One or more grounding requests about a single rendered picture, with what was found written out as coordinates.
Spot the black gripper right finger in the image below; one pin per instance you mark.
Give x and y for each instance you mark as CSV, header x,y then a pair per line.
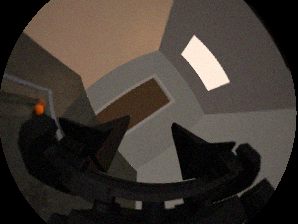
x,y
193,152

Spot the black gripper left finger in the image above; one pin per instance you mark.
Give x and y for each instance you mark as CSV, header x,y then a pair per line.
x,y
102,140

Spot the low clear corner walls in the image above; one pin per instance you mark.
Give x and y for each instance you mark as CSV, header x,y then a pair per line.
x,y
22,90

